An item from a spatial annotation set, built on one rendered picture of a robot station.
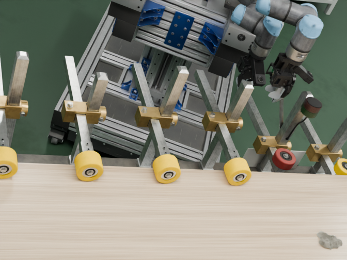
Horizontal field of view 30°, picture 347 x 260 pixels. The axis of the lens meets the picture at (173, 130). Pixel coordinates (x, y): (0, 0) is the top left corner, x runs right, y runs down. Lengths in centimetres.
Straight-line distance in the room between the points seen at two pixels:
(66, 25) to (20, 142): 110
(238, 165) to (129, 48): 179
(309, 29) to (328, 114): 222
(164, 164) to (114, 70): 162
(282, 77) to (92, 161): 76
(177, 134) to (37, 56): 102
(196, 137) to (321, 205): 122
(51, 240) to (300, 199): 87
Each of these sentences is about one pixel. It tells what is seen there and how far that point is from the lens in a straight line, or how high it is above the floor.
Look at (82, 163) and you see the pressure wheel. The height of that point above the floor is 97.
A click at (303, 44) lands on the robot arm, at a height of 128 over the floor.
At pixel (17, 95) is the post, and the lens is 200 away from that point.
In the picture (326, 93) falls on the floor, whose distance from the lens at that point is 456.
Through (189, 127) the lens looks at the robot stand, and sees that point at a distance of 337.
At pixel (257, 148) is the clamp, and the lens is 242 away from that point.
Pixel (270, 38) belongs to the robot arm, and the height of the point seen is 112.
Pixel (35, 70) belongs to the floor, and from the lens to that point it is 373.
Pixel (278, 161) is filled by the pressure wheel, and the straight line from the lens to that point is 232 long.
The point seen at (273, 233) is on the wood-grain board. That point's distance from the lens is 207.
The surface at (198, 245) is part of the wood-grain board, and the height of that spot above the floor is 90.
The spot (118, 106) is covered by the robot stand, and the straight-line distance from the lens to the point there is 333.
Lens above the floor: 232
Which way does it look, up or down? 39 degrees down
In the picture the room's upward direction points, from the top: 24 degrees clockwise
